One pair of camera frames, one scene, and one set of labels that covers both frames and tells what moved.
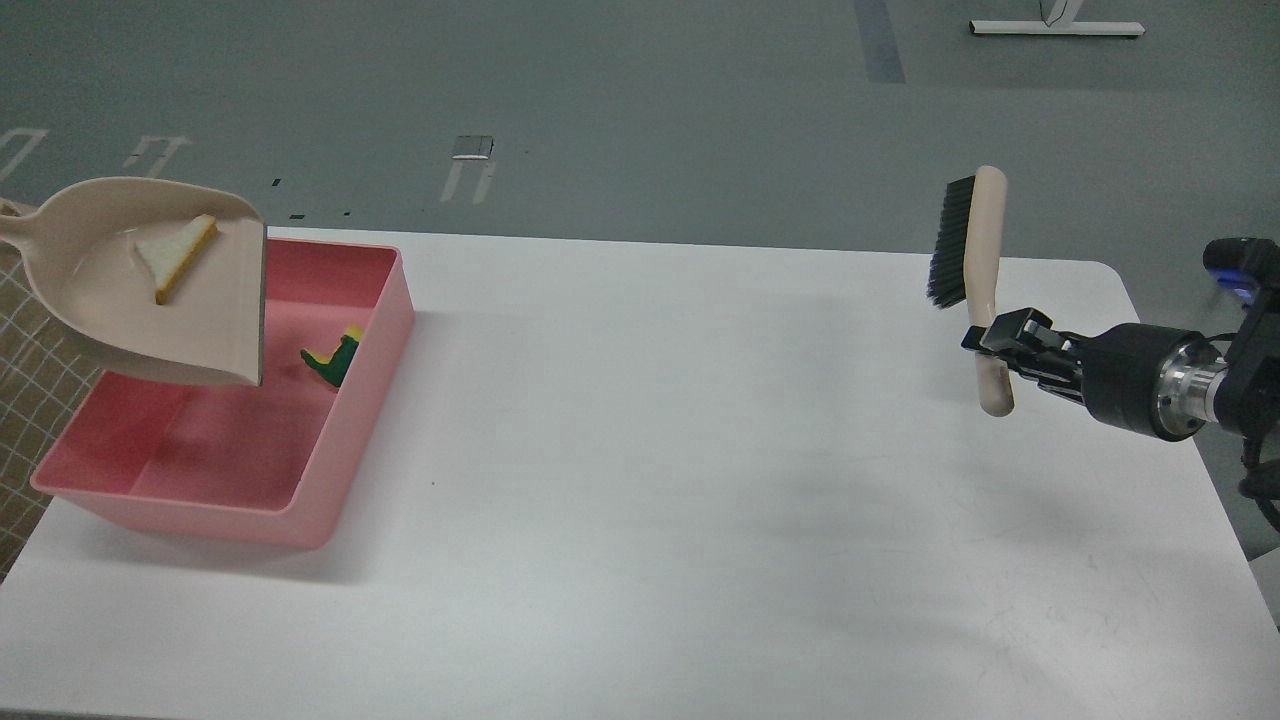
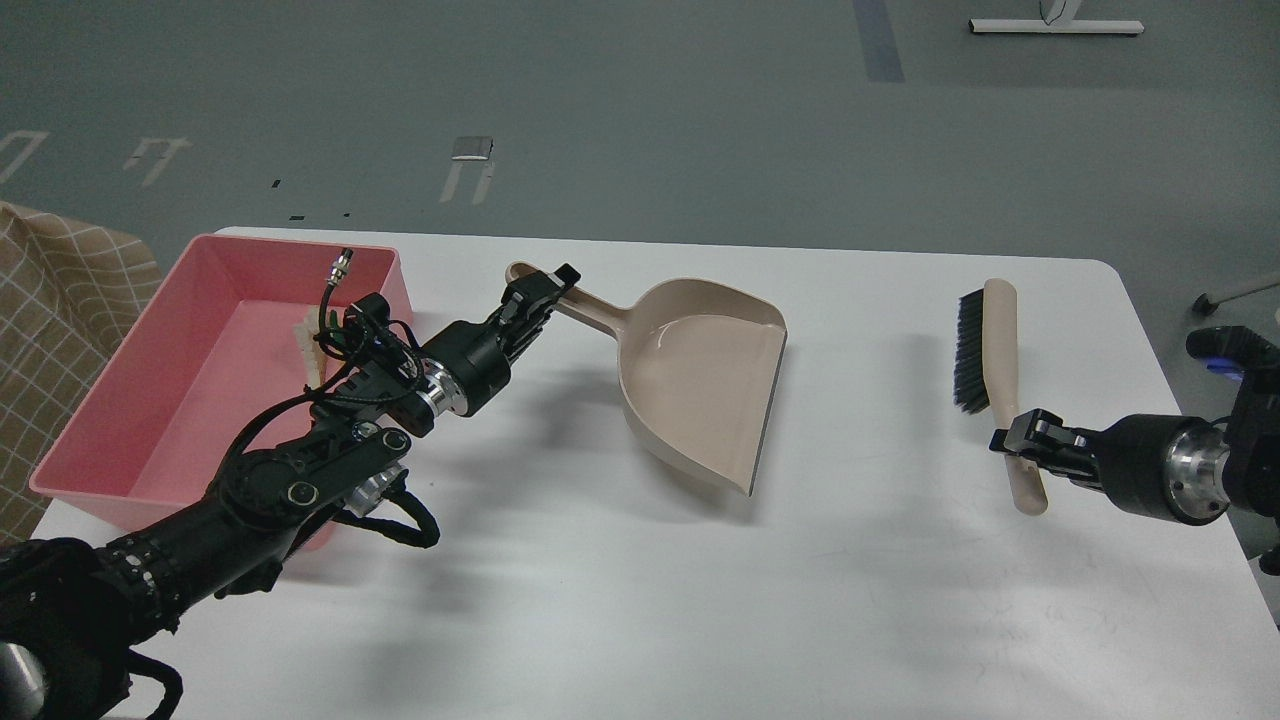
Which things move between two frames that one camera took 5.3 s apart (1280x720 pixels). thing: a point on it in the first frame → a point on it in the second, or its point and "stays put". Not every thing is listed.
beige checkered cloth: (46, 379) stays put
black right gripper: (1162, 381) → (1170, 466)
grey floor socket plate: (473, 147) stays put
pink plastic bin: (281, 462) stays put
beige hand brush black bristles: (964, 267) → (985, 367)
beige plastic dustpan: (156, 275) → (699, 365)
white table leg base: (1058, 22) stays put
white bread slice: (168, 256) → (313, 354)
